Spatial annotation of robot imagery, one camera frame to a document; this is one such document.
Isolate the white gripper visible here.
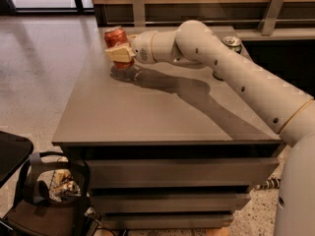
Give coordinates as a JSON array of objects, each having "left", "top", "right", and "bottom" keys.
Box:
[{"left": 105, "top": 30, "right": 157, "bottom": 64}]

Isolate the red coke can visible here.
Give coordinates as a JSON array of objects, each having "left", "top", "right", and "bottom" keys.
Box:
[{"left": 104, "top": 26, "right": 134, "bottom": 69}]

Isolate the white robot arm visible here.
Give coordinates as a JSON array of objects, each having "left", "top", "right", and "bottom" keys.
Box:
[{"left": 104, "top": 20, "right": 315, "bottom": 236}]

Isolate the green soda can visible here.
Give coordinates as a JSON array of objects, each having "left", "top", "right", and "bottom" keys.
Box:
[{"left": 212, "top": 35, "right": 243, "bottom": 82}]

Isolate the grey drawer cabinet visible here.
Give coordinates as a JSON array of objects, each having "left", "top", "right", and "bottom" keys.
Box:
[{"left": 51, "top": 26, "right": 299, "bottom": 230}]

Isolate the top grey drawer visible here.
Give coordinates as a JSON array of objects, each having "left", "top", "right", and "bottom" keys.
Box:
[{"left": 87, "top": 158, "right": 279, "bottom": 189}]

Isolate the black chair seat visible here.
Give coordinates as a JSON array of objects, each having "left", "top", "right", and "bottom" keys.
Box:
[{"left": 0, "top": 131, "right": 33, "bottom": 188}]

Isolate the middle grey drawer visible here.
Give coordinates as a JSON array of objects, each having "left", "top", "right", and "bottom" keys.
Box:
[{"left": 91, "top": 193, "right": 251, "bottom": 213}]

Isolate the black white striped stick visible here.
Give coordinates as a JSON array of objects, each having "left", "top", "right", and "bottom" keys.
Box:
[{"left": 255, "top": 178, "right": 281, "bottom": 190}]

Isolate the left metal bracket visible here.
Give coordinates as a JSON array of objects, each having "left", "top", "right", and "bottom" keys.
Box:
[{"left": 132, "top": 0, "right": 146, "bottom": 28}]

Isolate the metal bracket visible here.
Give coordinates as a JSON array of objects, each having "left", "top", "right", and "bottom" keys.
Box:
[
  {"left": 258, "top": 0, "right": 284, "bottom": 36},
  {"left": 132, "top": 0, "right": 146, "bottom": 28}
]

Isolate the right metal bracket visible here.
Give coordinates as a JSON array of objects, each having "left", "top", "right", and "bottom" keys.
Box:
[{"left": 258, "top": 0, "right": 284, "bottom": 36}]

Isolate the wire basket with snacks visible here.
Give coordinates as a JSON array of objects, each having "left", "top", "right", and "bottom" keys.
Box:
[{"left": 49, "top": 169, "right": 80, "bottom": 202}]

